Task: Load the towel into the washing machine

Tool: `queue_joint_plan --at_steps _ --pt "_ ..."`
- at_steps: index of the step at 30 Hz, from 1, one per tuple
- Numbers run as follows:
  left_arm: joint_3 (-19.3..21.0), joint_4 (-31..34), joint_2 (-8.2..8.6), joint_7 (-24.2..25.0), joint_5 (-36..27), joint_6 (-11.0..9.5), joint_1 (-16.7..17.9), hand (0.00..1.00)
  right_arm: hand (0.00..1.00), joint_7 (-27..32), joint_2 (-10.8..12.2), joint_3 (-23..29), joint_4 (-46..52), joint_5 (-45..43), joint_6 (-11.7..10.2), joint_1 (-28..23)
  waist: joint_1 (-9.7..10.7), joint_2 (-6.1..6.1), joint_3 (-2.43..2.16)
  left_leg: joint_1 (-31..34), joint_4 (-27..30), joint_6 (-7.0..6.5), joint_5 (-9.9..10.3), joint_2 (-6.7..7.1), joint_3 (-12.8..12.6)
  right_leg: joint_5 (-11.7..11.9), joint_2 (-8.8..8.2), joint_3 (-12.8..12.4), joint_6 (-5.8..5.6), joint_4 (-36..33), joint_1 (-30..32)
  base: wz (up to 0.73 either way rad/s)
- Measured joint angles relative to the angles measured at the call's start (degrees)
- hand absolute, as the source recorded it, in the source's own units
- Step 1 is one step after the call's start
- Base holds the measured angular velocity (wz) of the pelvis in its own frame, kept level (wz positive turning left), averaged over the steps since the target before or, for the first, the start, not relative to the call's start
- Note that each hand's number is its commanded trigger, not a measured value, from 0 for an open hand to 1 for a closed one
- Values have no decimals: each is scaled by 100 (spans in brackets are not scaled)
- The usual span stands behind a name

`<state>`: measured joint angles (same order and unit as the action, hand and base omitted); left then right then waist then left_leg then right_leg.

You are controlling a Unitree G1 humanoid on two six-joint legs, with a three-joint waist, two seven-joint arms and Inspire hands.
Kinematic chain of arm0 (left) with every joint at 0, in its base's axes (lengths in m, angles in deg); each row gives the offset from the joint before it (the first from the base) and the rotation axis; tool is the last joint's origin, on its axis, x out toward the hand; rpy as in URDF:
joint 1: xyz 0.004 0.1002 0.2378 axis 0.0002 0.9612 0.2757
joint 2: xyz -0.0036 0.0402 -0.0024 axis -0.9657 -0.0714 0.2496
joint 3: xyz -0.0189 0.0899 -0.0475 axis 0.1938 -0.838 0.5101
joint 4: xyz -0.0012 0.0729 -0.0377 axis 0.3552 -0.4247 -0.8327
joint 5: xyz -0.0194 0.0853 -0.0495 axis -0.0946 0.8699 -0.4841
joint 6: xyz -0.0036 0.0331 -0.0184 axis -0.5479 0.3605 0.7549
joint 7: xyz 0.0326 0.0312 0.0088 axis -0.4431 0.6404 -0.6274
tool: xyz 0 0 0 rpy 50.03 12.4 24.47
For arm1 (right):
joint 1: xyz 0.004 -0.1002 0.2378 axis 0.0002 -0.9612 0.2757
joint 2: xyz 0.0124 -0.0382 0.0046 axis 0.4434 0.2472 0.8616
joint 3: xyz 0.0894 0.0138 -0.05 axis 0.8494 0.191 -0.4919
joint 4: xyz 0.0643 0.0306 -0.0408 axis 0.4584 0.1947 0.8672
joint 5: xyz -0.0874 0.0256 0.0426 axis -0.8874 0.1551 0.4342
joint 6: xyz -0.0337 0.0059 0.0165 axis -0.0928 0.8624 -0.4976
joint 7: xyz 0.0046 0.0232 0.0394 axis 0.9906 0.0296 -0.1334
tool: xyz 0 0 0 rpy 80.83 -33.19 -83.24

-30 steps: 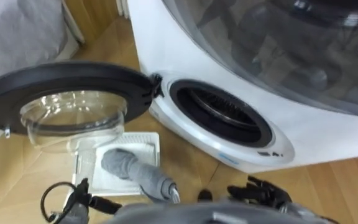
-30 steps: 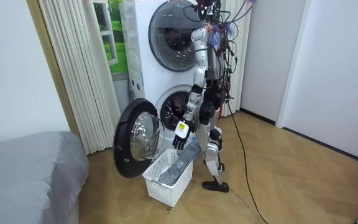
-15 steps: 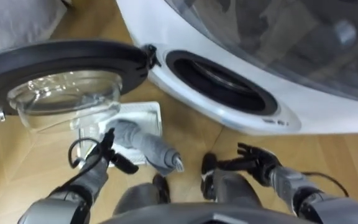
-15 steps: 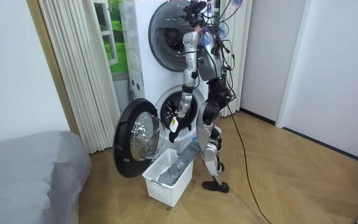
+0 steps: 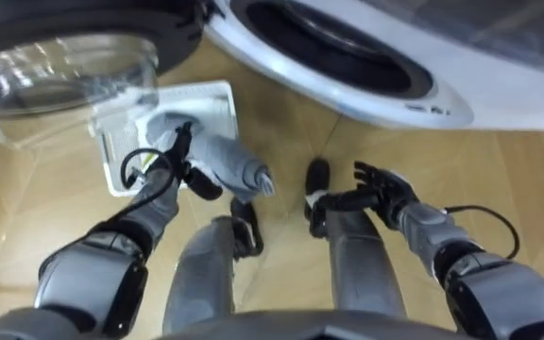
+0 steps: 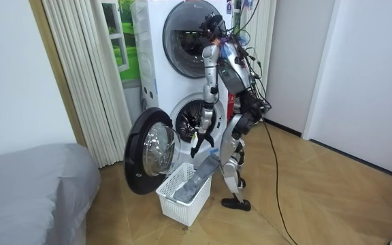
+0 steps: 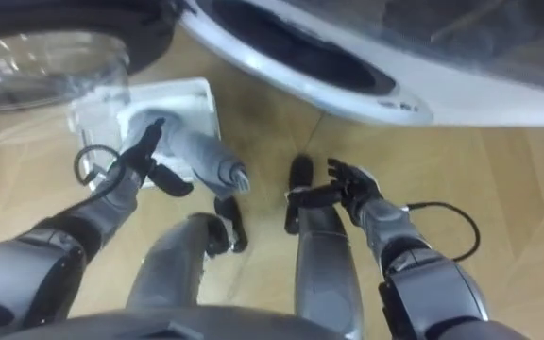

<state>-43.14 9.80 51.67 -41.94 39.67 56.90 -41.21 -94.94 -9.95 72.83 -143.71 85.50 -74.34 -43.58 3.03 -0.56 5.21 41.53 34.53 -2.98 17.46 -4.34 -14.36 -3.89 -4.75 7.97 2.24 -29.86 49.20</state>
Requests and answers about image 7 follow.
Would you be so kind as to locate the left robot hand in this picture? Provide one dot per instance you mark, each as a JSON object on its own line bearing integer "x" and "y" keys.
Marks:
{"x": 137, "y": 156}

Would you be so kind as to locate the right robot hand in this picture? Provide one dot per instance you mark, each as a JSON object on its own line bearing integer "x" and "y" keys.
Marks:
{"x": 359, "y": 186}

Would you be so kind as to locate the grey garment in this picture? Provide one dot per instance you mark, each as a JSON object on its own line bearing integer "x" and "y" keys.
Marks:
{"x": 201, "y": 156}

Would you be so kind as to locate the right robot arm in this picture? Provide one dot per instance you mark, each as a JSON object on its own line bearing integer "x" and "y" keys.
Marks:
{"x": 423, "y": 283}

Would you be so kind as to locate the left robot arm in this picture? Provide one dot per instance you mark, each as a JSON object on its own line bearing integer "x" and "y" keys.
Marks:
{"x": 26, "y": 269}

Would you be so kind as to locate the white plastic laundry basket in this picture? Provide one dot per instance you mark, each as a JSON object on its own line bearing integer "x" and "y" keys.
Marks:
{"x": 192, "y": 94}

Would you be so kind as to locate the robot legs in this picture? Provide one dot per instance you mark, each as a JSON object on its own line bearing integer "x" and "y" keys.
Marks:
{"x": 324, "y": 264}

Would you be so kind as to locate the black round washer door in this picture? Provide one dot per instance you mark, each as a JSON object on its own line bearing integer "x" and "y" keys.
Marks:
{"x": 111, "y": 23}

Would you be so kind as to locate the white washing machine tower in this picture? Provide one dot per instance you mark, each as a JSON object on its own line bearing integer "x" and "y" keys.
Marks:
{"x": 465, "y": 94}

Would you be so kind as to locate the robot body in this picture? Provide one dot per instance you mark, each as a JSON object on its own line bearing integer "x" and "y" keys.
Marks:
{"x": 158, "y": 327}

